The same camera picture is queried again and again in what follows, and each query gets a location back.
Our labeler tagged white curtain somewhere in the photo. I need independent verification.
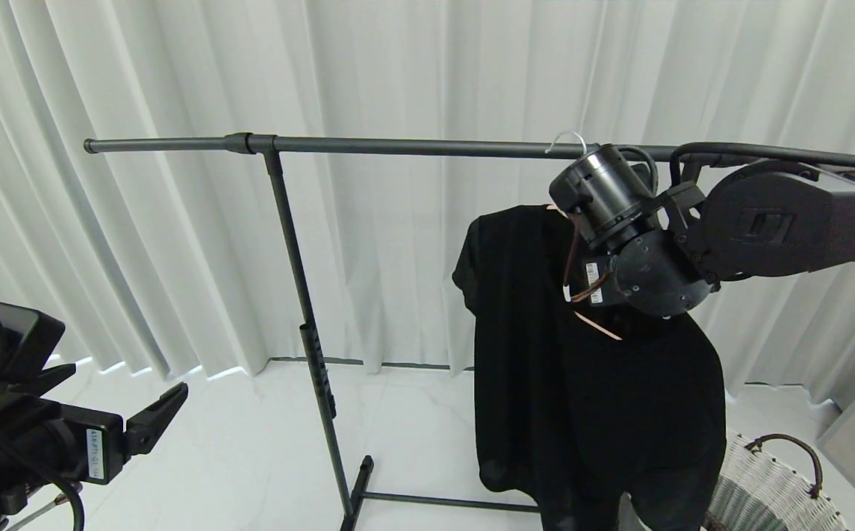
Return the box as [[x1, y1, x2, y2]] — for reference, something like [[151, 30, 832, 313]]
[[0, 0, 855, 410]]

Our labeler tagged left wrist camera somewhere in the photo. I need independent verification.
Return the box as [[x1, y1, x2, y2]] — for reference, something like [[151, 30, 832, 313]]
[[0, 299, 68, 388]]

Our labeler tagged black garment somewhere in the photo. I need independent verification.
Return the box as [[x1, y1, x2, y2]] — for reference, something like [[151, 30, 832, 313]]
[[451, 205, 728, 531]]

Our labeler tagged white laundry basket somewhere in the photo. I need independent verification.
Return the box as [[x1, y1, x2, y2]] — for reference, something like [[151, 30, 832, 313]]
[[702, 431, 850, 531]]

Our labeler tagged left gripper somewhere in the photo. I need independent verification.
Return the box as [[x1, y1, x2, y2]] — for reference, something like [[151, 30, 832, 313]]
[[29, 363, 190, 485]]

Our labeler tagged black clothes rack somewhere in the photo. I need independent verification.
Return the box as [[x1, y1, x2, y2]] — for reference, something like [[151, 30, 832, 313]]
[[84, 133, 767, 531]]

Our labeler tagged pink clothes hanger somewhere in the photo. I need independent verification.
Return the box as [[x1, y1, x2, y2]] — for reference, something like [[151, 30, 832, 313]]
[[544, 131, 624, 342]]

